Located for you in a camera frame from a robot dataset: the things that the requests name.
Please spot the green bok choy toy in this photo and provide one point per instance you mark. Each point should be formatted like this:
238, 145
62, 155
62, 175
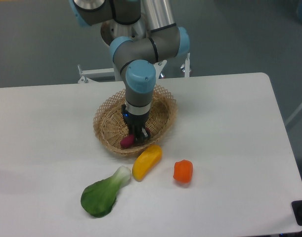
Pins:
99, 198

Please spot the orange bell pepper toy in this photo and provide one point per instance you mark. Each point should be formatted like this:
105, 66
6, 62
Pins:
183, 171

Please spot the white frame post right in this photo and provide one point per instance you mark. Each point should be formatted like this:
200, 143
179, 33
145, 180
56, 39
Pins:
295, 116

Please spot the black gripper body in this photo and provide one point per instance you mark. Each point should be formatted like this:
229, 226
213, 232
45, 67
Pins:
133, 121

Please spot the woven wicker basket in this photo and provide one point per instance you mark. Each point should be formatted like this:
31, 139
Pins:
109, 126

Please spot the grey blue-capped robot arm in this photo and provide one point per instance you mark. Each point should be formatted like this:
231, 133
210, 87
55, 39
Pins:
144, 33

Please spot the black device at table edge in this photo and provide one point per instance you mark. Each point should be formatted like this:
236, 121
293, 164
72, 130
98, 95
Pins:
297, 209

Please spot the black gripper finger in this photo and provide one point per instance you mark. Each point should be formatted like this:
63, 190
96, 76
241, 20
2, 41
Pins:
132, 134
144, 134

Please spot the purple sweet potato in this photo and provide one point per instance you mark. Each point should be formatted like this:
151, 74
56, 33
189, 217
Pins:
125, 142

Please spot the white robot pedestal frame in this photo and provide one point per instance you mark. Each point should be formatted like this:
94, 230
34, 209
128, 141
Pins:
110, 74

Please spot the yellow mango toy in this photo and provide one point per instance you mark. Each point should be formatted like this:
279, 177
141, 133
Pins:
146, 161

